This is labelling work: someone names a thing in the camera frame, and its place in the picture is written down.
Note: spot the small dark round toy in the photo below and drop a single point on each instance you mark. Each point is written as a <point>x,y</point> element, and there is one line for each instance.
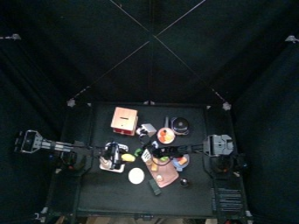
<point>184,182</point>

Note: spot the metal frame bracket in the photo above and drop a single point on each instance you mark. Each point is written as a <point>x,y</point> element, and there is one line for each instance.
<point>291,38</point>
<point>12,36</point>
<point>71,102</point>
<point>226,106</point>

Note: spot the green toy leaf piece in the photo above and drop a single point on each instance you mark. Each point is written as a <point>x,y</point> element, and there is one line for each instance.
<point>138,151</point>

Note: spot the orange toy food piece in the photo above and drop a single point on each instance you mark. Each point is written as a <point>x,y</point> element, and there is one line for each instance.
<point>154,167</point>

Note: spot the orange red toy food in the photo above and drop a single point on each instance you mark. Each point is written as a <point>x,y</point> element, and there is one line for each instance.
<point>182,160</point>

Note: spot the pink toy food piece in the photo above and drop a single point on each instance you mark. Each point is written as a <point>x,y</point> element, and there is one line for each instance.
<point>159,177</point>

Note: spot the wooden box red drawer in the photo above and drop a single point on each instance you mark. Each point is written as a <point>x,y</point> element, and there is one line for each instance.
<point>124,121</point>

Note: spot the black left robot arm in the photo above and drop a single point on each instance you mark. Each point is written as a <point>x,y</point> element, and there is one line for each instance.
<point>51,144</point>

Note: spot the black round toy pot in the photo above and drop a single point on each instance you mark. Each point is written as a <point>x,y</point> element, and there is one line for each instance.
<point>180,125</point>

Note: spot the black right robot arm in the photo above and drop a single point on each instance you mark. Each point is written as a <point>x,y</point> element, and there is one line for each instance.
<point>218,144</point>

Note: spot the white round plate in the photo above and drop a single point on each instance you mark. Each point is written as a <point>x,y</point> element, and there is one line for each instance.
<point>136,176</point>

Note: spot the white toy grater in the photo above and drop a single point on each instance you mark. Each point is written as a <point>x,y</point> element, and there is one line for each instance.
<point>146,155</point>

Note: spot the green sushi roll block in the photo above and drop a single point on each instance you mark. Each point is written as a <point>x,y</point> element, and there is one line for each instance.
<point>155,187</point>

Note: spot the wooden knife block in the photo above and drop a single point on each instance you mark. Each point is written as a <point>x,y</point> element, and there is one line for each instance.
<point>148,128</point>

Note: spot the white label sticker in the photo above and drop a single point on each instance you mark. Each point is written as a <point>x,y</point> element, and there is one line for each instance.
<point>229,199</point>

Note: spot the blue toy bowl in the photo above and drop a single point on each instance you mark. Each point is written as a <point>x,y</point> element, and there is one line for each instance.
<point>183,163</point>

